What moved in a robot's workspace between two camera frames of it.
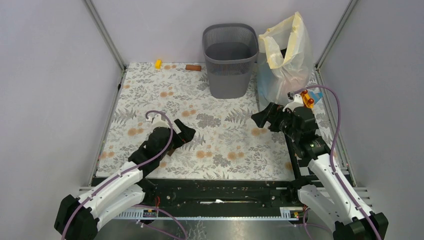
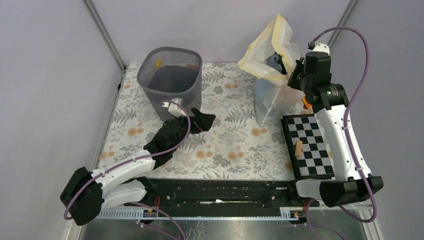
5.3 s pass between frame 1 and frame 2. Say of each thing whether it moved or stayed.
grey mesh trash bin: moved
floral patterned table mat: stayed
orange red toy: stayed
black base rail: stayed
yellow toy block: stayed
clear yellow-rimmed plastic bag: moved
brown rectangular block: stayed
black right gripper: moved
